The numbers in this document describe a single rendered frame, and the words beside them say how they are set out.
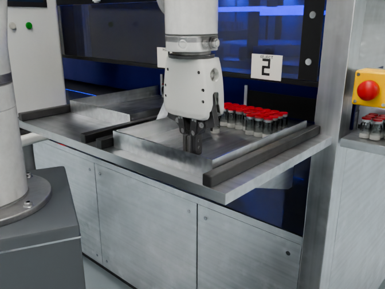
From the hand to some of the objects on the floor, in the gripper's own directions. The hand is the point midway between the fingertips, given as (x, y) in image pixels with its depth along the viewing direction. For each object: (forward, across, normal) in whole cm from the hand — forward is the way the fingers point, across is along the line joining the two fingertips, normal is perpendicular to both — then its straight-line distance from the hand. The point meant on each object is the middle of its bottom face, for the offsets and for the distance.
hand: (192, 144), depth 67 cm
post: (+93, +9, +38) cm, 100 cm away
